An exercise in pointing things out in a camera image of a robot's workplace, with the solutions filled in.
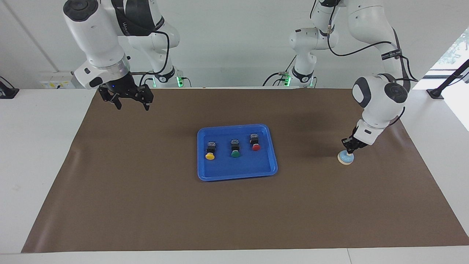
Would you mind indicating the brown table mat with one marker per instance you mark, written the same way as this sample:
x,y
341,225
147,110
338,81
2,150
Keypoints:
x,y
234,212

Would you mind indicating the blue plastic tray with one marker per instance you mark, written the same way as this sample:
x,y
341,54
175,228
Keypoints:
x,y
238,167

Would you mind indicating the black angled stand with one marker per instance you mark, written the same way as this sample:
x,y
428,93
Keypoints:
x,y
449,80

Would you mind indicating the light blue call bell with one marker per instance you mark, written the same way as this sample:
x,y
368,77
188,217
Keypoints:
x,y
345,160

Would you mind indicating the yellow push button switch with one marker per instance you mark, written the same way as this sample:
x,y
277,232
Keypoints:
x,y
210,154

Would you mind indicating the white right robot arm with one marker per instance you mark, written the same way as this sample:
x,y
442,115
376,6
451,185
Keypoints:
x,y
95,36

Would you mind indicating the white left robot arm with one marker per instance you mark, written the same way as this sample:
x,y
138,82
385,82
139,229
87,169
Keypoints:
x,y
379,102

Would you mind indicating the black table clamp mount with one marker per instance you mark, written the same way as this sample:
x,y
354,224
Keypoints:
x,y
7,91

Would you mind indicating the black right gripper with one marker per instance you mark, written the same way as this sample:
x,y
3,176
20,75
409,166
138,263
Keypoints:
x,y
122,90

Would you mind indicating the green push button switch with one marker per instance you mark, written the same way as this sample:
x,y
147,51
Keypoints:
x,y
235,151

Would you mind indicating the white wall socket box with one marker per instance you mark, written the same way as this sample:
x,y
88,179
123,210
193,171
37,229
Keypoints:
x,y
56,80

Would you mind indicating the red push button switch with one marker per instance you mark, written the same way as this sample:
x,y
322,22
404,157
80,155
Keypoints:
x,y
255,145

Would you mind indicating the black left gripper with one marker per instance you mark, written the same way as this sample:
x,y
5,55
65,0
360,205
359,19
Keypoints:
x,y
354,140

